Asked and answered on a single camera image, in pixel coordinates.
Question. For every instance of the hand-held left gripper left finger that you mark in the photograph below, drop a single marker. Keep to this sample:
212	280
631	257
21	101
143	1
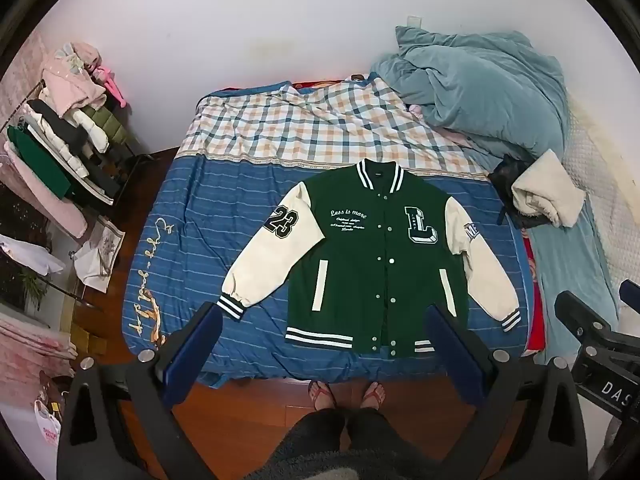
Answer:
192	360

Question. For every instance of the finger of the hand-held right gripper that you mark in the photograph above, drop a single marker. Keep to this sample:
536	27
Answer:
631	294
582	312

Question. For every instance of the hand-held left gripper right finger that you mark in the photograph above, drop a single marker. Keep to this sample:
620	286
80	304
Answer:
455	360

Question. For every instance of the green and cream varsity jacket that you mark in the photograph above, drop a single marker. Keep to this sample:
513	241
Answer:
370	260

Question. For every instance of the metal clothes rack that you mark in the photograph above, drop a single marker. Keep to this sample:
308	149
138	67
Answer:
129	147

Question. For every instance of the light blue blanket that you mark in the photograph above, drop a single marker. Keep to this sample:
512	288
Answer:
570	270

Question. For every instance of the red printed sheet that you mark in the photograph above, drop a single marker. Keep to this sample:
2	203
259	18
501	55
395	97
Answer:
532	285

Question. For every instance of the person's right foot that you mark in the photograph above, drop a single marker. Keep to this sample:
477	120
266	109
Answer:
374	395

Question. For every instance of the person's foot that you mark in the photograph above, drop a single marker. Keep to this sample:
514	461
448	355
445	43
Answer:
322	396
374	395

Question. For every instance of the white quilted mattress pad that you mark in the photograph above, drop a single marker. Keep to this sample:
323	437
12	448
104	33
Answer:
607	180

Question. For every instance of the person's left foot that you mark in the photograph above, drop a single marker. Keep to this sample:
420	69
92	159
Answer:
322	396

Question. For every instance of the white printed tote bag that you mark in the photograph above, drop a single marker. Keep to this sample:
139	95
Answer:
102	255

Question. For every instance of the blue striped plaid bed sheet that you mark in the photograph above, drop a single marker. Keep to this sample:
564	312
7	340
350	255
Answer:
215	220

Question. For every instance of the person's dark fleece pants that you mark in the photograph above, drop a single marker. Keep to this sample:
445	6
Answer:
325	445

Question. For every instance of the black garment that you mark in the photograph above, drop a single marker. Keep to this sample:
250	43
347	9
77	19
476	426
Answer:
505	175

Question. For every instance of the white and pink plastic bag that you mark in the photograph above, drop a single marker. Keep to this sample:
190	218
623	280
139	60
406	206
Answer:
47	430

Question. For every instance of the stack of pink folded blankets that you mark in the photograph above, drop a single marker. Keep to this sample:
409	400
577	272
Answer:
30	340

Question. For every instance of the green potted plant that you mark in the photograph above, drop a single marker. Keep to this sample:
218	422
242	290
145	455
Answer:
32	287

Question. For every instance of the white cloth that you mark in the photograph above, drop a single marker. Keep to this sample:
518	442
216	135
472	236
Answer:
27	257

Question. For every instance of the teal comforter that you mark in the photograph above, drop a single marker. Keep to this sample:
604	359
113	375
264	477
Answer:
480	85

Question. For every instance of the white wall socket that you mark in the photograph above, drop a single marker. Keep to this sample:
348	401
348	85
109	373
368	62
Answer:
414	20

